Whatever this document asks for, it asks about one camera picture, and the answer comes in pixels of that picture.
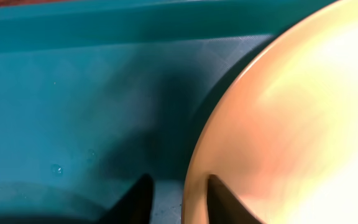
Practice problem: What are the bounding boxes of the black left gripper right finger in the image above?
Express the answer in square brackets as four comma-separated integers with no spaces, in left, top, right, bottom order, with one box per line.
[206,174,262,224]

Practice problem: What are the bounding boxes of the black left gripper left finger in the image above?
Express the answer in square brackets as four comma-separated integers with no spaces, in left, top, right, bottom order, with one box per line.
[96,174,154,224]

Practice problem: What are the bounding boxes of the teal plastic tray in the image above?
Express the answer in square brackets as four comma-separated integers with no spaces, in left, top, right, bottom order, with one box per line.
[0,0,327,223]

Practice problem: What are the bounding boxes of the yellow-green plate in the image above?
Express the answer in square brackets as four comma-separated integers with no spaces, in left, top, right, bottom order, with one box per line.
[181,0,358,223]

